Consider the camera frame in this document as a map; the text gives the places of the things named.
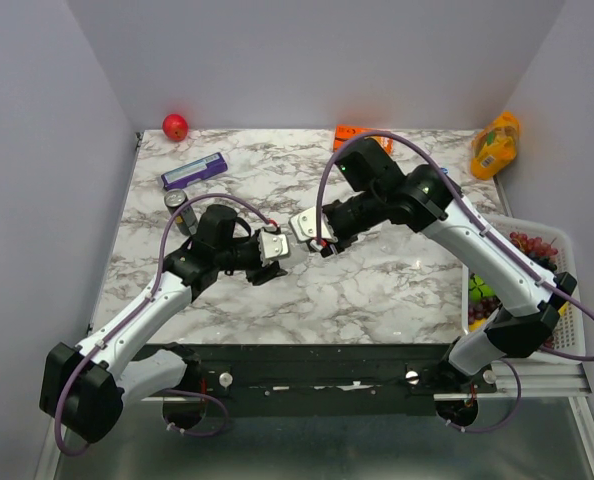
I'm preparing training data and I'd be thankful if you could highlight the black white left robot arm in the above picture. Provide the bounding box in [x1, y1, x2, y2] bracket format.
[40, 204, 290, 444]

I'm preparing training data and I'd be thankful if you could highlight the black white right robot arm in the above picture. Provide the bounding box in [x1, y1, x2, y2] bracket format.
[311, 135, 577, 392]

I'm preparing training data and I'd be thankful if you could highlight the black drink can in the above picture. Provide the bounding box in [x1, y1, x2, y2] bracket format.
[164, 189, 198, 237]

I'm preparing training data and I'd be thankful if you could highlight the orange razor box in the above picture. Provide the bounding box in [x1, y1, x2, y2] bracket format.
[332, 124, 393, 154]

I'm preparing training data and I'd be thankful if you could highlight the purple white flat box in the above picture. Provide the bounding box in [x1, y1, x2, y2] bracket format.
[159, 152, 228, 191]

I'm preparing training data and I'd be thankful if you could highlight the green toy fruit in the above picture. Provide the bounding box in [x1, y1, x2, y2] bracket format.
[468, 274, 495, 303]

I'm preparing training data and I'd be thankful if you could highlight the orange snack bag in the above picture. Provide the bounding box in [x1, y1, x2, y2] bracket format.
[470, 111, 520, 180]

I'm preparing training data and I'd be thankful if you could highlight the red apple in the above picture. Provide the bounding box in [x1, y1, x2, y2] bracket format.
[162, 113, 189, 142]

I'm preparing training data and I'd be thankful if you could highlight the purple grape bunch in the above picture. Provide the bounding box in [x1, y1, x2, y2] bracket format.
[467, 231, 559, 331]

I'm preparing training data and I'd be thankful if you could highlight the white plastic basket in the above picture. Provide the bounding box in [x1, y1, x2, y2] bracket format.
[462, 214, 586, 363]

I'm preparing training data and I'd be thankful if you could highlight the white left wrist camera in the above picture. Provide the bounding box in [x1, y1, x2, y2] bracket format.
[258, 229, 291, 266]

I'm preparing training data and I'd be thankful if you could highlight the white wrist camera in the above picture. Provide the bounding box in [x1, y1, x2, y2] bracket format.
[288, 207, 338, 252]
[258, 229, 291, 266]

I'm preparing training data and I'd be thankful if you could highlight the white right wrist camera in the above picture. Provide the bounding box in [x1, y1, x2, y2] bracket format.
[288, 207, 338, 252]

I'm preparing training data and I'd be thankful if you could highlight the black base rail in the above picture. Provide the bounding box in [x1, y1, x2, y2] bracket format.
[168, 344, 496, 418]

